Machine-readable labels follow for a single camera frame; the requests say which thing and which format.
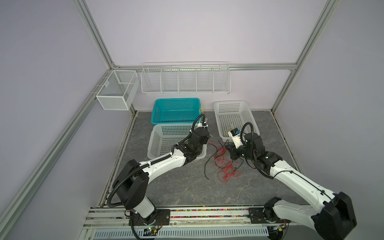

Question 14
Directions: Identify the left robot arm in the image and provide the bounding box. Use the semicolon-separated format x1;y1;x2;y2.
106;114;211;222

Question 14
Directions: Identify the white mesh wall box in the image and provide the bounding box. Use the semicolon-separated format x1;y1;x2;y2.
96;70;140;111

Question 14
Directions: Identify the white plastic basket near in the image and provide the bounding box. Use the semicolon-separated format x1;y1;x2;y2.
147;123;192;160

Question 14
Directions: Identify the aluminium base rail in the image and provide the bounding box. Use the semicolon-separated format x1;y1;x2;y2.
79;206;296;240

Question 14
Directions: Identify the teal plastic basket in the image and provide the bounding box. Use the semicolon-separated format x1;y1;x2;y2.
151;98;201;125

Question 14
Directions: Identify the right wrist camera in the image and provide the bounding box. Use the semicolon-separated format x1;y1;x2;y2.
228;128;243;149

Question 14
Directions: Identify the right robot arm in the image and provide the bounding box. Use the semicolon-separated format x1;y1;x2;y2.
227;122;357;240

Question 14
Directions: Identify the black cable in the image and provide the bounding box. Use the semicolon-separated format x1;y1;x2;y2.
203;139;241;181

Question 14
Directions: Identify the red cable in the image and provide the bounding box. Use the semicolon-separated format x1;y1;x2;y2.
208;141;242;184

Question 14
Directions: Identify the white plastic basket far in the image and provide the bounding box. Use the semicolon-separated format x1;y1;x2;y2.
214;101;260;142

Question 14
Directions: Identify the white plastic basket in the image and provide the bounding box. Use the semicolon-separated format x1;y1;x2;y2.
147;123;192;160
214;101;260;142

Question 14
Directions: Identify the white wire wall shelf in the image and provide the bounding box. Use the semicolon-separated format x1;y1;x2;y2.
141;62;232;95

